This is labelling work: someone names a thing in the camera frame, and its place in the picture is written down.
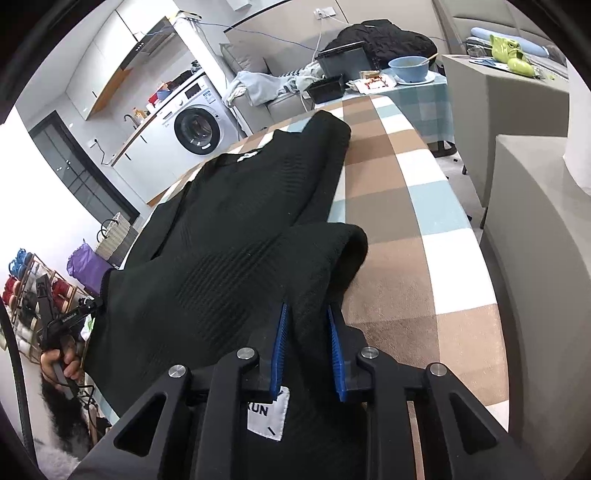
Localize black plastic tray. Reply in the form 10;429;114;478
305;76;345;104

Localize teal checkered tablecloth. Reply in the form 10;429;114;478
342;76;455;155

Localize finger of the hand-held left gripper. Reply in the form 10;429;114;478
78;296;106;319

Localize grey clothes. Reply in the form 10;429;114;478
542;44;571;70

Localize purple bag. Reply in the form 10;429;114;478
67;240;114;296

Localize wicker basket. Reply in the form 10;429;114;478
95;212;137;268

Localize black quilted jacket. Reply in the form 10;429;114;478
323;19;437;70

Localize white washing machine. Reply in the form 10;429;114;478
173;74;241;155

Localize blue bowl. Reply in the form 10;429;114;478
388;55;430;84

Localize snack packet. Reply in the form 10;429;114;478
346;71;398;93

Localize grey sofa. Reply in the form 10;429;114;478
219;41;324;134

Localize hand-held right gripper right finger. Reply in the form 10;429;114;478
327;305;546;480

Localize paper towel roll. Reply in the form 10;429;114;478
563;69;591;195

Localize rack of coloured yarn rolls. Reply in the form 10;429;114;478
0;249;88;361

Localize steel range hood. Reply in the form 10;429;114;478
124;16;178;65

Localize white kitchen base cabinets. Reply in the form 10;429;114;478
111;115;195;204

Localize person's fluffy grey clothing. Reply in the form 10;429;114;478
32;438;93;480

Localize black knit sweater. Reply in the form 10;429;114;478
83;111;370;480

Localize blue pillow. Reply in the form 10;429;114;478
470;27;555;51

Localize grey cushion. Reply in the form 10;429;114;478
221;44;271;75

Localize green plush toy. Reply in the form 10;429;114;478
489;34;537;78

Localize person's left hand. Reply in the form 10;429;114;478
39;335;85;393

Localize white wall cabinets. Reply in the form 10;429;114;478
65;9;139;121

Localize black storage bin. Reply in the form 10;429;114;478
316;41;370;86

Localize grey upholstered bed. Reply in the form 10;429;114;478
434;0;573;70

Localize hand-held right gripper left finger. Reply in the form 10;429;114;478
69;302;291;480

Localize light blue cloth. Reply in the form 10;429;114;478
224;62;324;107

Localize person's left forearm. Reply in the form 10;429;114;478
39;374;93;448

